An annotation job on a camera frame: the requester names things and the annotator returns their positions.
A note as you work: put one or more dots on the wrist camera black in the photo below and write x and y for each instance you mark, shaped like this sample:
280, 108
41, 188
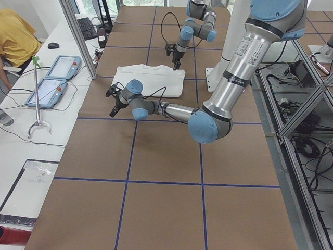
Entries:
169, 48
115, 89

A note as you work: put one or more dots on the brown table mat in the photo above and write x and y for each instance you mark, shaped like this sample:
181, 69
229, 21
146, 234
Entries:
126, 184

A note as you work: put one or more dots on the person in yellow shirt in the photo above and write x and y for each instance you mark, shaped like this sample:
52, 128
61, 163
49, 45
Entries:
18, 42

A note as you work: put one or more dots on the white pillar with base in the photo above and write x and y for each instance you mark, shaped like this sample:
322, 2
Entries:
235, 32

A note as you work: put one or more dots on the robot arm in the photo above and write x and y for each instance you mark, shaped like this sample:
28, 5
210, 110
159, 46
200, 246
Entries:
200, 24
267, 23

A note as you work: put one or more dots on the metal reacher grabber tool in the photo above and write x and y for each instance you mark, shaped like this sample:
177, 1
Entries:
38, 122

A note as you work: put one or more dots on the blue teach pendant near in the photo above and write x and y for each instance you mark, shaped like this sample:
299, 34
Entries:
50, 91

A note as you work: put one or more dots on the black keyboard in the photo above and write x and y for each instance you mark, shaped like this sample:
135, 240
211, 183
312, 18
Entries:
87, 28

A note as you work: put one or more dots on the blue teach pendant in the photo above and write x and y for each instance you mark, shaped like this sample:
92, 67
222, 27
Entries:
64, 67
50, 91

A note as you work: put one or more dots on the clear plastic bag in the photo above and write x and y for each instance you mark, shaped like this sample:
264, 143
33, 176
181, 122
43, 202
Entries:
24, 200

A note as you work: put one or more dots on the black computer mouse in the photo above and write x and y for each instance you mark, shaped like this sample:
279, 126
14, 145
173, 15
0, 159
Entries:
53, 45

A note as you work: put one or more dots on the blue teach pendant far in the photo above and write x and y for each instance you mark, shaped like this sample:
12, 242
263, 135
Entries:
64, 67

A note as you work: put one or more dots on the aluminium frame post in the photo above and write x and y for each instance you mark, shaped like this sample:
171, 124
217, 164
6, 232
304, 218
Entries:
78, 36

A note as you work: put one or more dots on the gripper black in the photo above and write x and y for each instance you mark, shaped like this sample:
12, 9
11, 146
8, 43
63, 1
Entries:
177, 56
118, 102

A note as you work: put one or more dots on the white long-sleeve printed shirt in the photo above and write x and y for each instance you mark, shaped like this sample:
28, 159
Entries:
153, 78

